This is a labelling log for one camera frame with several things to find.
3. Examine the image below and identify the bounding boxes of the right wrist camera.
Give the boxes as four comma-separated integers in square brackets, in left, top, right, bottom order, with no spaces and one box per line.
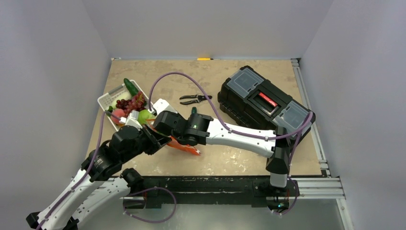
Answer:
[152,98,178,115]

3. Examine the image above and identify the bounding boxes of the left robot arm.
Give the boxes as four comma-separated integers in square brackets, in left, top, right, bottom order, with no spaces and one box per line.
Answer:
[26,126,171,230]

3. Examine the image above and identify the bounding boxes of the clear zip top bag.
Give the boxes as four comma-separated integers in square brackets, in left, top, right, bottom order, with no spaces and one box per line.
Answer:
[146,119,201,156]

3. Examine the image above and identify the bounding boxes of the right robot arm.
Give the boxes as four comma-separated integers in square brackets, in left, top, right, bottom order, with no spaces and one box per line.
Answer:
[153,111,293,195]

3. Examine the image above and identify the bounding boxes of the black pliers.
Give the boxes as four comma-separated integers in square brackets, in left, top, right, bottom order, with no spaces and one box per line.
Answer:
[179,94,212,105]

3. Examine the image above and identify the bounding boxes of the purple toy grapes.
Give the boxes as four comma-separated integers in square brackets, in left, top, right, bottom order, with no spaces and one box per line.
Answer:
[114,92,147,117]

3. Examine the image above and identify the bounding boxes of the white plastic basket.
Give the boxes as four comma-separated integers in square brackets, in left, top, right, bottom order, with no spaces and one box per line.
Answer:
[97,80,153,131]

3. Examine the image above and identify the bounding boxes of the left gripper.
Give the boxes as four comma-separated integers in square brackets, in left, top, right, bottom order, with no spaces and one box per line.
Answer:
[122,123,172,162]

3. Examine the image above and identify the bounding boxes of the black plastic toolbox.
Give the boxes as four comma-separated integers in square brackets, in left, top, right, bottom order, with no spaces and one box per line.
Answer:
[217,66,310,133]

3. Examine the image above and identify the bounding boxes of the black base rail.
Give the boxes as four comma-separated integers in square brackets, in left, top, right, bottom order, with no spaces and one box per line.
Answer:
[123,175,300,211]

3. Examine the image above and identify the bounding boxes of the green toy cucumber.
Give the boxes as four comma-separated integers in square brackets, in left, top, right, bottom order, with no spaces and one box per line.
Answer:
[123,78,139,97]

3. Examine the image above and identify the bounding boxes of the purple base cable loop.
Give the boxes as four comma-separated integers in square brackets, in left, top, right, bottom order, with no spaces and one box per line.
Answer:
[122,185,177,223]

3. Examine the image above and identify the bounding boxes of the toy peach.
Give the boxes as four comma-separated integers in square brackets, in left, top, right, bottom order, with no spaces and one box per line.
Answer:
[110,109,125,125]

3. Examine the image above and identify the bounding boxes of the orange toy carrot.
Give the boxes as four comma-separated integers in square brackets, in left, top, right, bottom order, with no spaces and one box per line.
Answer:
[167,137,201,156]

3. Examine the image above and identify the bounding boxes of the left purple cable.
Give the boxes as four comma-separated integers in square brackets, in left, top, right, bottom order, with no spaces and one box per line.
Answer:
[34,110,123,230]

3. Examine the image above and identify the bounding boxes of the green toy cabbage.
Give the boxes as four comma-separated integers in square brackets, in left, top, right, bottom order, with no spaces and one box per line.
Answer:
[137,109,156,125]

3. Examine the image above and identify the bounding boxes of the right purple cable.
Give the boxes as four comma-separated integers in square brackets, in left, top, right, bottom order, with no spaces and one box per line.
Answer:
[147,71,315,217]

